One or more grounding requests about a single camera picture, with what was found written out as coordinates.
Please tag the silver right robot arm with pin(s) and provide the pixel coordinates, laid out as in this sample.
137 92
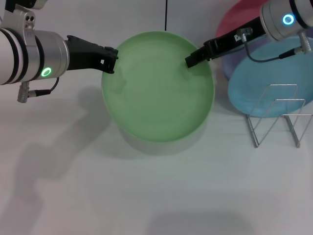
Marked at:
286 17

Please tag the blue plastic plate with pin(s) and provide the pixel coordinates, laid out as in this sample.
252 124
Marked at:
259 83

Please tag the green plastic plate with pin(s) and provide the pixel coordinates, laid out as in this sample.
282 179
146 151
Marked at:
159 90

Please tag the purple plastic plate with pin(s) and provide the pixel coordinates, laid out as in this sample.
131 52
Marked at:
230 68

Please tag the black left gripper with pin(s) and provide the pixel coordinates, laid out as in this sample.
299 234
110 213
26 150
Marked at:
83 55

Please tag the red plastic plate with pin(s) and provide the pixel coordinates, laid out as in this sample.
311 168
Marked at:
232 22

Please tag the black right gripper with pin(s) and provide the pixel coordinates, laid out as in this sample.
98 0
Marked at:
232 39

